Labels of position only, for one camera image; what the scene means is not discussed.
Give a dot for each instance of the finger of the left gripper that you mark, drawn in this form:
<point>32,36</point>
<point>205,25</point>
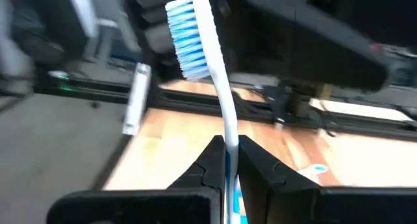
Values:
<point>293,48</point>

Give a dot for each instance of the black table edge rail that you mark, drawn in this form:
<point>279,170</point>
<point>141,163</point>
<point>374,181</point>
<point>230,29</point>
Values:
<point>195,102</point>

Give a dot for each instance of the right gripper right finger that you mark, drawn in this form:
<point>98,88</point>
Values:
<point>309,207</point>

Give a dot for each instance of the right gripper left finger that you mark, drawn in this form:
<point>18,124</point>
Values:
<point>163,207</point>

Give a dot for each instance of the blue and white toothbrush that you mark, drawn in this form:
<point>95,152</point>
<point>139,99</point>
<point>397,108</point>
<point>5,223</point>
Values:
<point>224,97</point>
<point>317,168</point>

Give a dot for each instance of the white cylindrical post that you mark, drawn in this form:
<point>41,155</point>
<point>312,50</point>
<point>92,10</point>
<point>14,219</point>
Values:
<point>137,100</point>

